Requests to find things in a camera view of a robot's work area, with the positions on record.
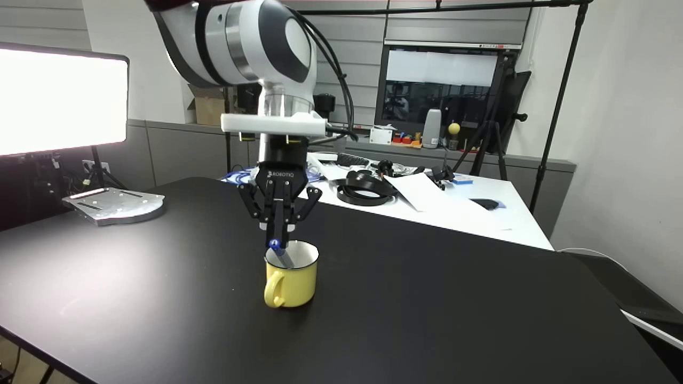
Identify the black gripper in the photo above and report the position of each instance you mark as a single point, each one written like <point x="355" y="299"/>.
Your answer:
<point x="278" y="197"/>

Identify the blue marker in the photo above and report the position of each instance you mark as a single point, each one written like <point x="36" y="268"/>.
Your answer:
<point x="281" y="252"/>

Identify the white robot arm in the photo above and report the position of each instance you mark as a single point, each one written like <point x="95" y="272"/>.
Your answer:
<point x="216" y="44"/>

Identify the yellow enamel mug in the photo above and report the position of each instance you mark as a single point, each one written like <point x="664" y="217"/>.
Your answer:
<point x="292" y="286"/>

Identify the white device box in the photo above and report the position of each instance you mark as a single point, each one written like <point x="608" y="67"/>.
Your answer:
<point x="380" y="135"/>

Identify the yellow ball microphone stand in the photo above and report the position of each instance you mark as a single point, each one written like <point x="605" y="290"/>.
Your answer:
<point x="454" y="132"/>

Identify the bright computer monitor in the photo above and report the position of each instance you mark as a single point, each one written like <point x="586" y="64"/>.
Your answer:
<point x="60" y="98"/>

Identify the white camera bar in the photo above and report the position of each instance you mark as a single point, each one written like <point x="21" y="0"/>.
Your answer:
<point x="269" y="125"/>

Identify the silver monitor base plate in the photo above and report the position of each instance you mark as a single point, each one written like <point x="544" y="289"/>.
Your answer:
<point x="117" y="205"/>

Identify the black camera tripod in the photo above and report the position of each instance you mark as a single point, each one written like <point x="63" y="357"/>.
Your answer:
<point x="500" y="115"/>

